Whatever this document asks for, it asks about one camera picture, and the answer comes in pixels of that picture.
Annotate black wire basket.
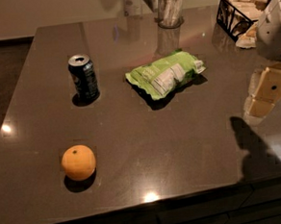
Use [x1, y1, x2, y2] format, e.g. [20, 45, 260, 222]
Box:
[217, 0, 262, 41]

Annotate orange fruit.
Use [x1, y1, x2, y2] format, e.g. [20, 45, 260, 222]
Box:
[61, 145, 96, 181]

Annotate green chip bag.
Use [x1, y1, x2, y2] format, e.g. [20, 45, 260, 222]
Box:
[125, 49, 206, 100]

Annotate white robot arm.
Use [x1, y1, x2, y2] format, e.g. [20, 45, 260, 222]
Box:
[244, 0, 281, 118]

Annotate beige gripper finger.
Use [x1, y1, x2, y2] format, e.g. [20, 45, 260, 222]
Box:
[248, 70, 262, 95]
[245, 65, 281, 118]

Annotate white napkin packets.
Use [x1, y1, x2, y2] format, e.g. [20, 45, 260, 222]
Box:
[226, 0, 268, 49]

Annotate dark pepsi can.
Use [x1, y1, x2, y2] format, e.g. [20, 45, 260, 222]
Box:
[67, 54, 100, 102]

